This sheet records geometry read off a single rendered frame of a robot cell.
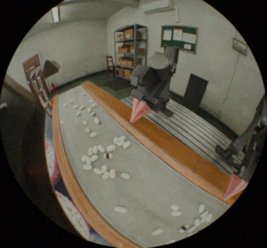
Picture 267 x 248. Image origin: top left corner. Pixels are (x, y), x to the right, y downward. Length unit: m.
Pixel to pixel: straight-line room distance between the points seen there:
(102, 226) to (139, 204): 0.15
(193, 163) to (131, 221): 0.30
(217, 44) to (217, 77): 0.68
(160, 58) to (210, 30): 2.03
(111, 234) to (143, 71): 0.48
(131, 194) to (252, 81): 2.30
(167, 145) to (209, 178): 0.24
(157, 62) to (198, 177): 0.41
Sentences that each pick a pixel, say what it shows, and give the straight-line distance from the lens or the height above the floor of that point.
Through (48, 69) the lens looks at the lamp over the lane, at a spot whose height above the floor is 1.07.
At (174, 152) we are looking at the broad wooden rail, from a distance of 0.36.
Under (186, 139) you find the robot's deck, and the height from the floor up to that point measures 0.67.
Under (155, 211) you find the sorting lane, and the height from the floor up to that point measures 0.74.
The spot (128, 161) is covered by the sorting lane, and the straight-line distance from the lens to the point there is 0.35.
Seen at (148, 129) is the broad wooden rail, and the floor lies 0.76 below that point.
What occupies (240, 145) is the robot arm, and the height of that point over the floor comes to 0.83.
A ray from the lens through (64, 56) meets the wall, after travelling 4.58.
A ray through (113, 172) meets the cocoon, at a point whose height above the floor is 0.76.
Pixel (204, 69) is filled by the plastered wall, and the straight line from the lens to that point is 2.09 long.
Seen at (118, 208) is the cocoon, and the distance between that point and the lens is 0.32.
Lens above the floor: 1.07
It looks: 42 degrees down
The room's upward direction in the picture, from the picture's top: straight up
